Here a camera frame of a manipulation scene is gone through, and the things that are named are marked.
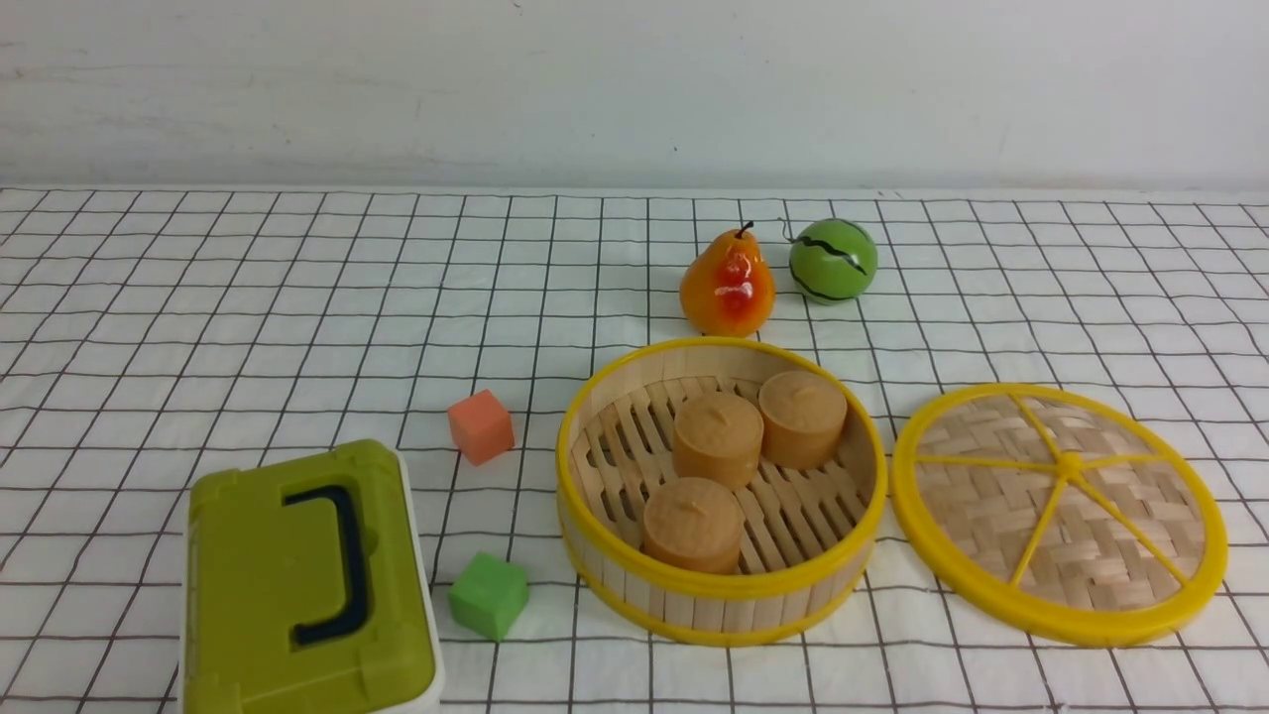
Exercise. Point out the yellow-rimmed woven steamer lid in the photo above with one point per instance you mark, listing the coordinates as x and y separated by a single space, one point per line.
1057 515

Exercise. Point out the bamboo steamer basket yellow rim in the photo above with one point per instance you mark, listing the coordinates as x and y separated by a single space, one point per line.
809 534

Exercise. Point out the orange yellow toy pear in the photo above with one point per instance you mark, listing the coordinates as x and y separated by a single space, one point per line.
729 290

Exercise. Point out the middle tan toy bun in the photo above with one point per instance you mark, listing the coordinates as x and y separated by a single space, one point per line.
718 436

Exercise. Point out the tan toy bun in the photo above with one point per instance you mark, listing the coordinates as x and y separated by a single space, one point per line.
695 524
718 436
804 416

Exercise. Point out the orange foam cube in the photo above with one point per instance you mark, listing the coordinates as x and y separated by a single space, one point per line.
481 427

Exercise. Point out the front tan toy bun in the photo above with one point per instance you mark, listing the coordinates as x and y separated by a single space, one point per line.
695 524

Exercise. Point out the back tan toy bun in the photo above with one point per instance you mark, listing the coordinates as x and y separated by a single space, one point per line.
804 416

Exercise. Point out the white black-grid tablecloth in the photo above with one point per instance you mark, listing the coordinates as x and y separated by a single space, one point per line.
150 336

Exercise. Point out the green toy watermelon ball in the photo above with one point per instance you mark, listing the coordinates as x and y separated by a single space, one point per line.
832 261

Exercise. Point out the green foam cube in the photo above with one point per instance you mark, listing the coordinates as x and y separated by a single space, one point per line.
488 596

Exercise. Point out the olive green lidded box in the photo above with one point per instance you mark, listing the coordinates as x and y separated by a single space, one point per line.
305 592

